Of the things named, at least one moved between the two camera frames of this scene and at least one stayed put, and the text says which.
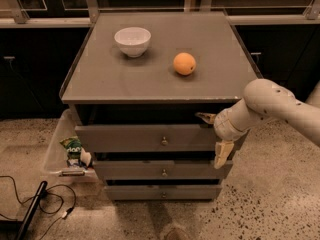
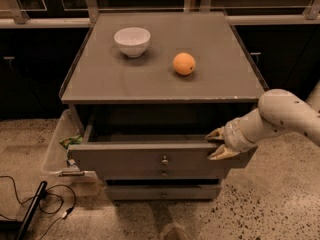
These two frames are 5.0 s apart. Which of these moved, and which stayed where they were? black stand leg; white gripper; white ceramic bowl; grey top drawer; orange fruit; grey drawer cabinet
Moved: white gripper; grey top drawer
Stayed: white ceramic bowl; orange fruit; grey drawer cabinet; black stand leg
